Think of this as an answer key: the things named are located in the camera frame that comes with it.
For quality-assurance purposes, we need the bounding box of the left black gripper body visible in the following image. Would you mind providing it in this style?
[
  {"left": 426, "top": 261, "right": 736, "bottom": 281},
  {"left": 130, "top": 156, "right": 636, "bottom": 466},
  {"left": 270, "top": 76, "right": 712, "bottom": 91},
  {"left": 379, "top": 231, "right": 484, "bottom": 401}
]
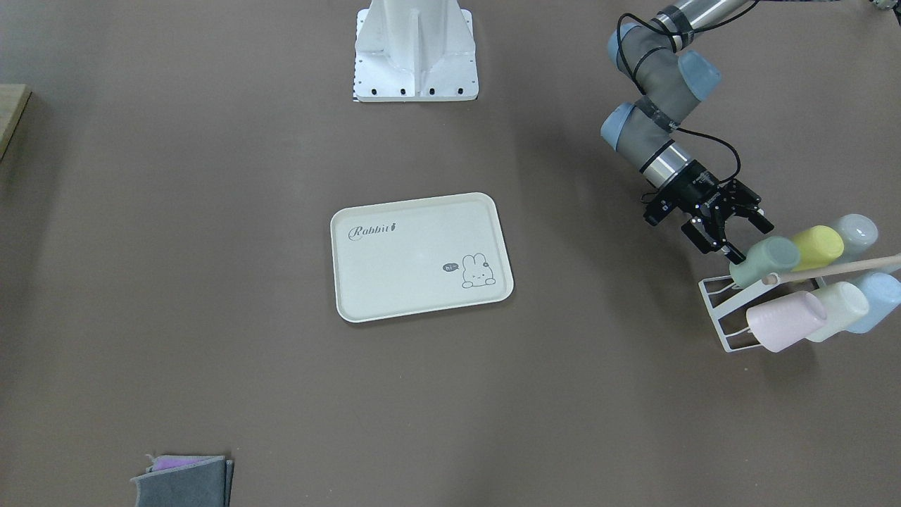
[{"left": 657, "top": 161, "right": 734, "bottom": 218}]

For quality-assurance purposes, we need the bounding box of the green cup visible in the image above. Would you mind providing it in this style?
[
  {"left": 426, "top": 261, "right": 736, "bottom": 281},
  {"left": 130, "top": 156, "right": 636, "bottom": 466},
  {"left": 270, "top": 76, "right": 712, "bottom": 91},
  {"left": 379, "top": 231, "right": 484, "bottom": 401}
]
[{"left": 729, "top": 235, "right": 802, "bottom": 289}]

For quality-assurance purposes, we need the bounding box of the cream rabbit tray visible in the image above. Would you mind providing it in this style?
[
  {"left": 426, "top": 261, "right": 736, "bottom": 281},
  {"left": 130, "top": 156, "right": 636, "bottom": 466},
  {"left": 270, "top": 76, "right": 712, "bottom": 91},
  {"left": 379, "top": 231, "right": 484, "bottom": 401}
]
[{"left": 329, "top": 192, "right": 515, "bottom": 323}]

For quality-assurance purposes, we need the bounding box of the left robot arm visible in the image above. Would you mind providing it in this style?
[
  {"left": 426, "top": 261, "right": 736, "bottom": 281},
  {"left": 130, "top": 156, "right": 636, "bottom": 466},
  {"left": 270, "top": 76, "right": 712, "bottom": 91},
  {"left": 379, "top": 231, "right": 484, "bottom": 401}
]
[{"left": 601, "top": 1, "right": 774, "bottom": 264}]

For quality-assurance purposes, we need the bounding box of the yellow cup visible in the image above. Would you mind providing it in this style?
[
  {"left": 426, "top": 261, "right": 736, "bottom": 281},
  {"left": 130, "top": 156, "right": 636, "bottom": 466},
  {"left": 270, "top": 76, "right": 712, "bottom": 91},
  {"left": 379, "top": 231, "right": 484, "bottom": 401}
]
[{"left": 790, "top": 225, "right": 845, "bottom": 272}]

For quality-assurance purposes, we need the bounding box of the grey-blue cup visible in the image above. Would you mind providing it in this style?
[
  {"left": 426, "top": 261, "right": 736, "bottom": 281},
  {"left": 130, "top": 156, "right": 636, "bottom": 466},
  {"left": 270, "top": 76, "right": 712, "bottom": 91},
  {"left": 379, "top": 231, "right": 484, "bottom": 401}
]
[{"left": 827, "top": 214, "right": 879, "bottom": 263}]

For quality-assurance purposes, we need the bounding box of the pink cup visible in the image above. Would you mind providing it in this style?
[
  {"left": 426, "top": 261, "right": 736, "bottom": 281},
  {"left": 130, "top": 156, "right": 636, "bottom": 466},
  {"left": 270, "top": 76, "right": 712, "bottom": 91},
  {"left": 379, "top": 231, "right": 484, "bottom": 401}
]
[{"left": 746, "top": 291, "right": 827, "bottom": 353}]

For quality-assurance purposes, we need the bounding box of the cream white cup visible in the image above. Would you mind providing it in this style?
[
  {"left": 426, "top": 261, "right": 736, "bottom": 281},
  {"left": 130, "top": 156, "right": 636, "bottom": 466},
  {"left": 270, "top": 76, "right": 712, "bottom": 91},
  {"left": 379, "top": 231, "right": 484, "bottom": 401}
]
[{"left": 807, "top": 282, "right": 870, "bottom": 343}]

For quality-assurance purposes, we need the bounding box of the light blue cup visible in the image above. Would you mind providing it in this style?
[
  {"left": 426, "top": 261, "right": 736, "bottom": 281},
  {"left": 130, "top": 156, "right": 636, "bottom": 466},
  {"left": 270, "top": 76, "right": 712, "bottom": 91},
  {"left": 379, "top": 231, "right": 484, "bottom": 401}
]
[{"left": 847, "top": 270, "right": 900, "bottom": 334}]

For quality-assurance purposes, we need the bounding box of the grey folded cloth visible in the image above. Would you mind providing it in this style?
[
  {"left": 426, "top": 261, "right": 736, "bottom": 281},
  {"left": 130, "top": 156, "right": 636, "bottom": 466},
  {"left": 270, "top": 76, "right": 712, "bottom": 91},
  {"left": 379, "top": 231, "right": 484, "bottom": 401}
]
[{"left": 131, "top": 456, "right": 234, "bottom": 506}]

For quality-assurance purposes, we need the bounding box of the purple cloth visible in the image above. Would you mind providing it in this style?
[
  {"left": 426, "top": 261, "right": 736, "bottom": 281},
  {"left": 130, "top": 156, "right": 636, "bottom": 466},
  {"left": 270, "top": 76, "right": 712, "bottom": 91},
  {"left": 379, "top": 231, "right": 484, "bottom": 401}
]
[{"left": 146, "top": 455, "right": 212, "bottom": 474}]

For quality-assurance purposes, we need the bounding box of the wooden cutting board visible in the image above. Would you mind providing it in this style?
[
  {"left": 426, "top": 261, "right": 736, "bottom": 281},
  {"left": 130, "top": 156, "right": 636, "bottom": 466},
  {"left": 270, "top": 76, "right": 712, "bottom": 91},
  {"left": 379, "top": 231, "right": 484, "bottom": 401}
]
[{"left": 1, "top": 84, "right": 32, "bottom": 160}]

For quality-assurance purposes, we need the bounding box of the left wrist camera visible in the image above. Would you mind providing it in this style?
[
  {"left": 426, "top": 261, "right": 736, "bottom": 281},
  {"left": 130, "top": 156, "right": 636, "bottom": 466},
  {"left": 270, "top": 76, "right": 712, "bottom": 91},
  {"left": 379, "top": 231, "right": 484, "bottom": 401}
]
[{"left": 642, "top": 190, "right": 684, "bottom": 227}]

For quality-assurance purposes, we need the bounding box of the white wire cup rack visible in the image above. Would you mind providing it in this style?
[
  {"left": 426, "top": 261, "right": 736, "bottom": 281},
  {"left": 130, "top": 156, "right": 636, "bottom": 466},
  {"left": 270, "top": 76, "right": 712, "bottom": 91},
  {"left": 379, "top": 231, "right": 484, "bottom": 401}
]
[{"left": 698, "top": 253, "right": 901, "bottom": 353}]

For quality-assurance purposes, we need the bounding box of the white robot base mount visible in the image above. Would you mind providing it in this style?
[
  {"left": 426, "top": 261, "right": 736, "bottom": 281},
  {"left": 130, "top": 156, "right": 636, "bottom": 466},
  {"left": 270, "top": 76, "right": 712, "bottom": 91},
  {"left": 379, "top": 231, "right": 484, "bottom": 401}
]
[{"left": 352, "top": 1, "right": 479, "bottom": 103}]

